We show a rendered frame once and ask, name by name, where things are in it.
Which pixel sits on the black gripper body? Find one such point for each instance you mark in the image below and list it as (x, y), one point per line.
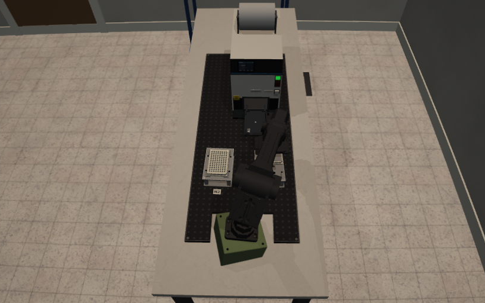
(284, 148)

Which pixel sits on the grey horizontal roll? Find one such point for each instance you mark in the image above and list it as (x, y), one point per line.
(256, 16)

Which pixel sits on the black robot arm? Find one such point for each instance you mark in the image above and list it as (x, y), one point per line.
(257, 182)

